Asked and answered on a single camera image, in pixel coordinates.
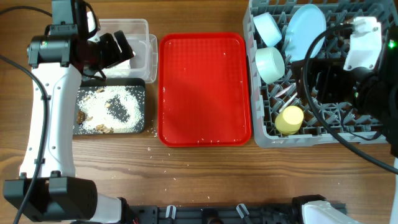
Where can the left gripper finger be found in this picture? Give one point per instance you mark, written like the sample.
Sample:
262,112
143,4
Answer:
127,52
110,52

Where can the red serving tray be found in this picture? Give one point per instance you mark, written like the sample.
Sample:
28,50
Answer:
203,90

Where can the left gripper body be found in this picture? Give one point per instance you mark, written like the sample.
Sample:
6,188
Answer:
96,56

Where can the white plastic spoon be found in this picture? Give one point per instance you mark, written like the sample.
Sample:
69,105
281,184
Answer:
288,102

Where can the mint green bowl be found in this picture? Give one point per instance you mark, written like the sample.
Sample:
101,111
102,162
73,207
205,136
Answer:
270,64

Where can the clear plastic waste bin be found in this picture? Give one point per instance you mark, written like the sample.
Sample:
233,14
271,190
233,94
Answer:
141,41

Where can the grey dishwasher rack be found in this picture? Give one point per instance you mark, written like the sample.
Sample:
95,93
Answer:
265,106

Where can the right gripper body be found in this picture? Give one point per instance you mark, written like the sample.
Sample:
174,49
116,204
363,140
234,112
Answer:
325,83

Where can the small light blue bowl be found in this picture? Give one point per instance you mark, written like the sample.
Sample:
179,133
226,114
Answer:
267,29

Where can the food scraps and rice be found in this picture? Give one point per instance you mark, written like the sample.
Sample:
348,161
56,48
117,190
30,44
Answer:
102,109

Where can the white napkin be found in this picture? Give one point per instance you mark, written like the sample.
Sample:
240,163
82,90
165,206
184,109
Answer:
121,70

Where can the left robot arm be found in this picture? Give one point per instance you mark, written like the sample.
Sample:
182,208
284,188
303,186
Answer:
47,189

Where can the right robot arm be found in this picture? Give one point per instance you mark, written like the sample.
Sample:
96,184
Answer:
371,92

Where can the black food waste tray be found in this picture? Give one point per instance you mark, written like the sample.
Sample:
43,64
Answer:
109,109

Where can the yellow plastic cup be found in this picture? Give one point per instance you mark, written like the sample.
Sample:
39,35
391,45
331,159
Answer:
289,121

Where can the light blue plate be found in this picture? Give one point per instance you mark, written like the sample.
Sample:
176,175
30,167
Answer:
305,25

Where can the white plastic fork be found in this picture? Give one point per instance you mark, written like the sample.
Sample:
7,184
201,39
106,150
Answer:
286,90

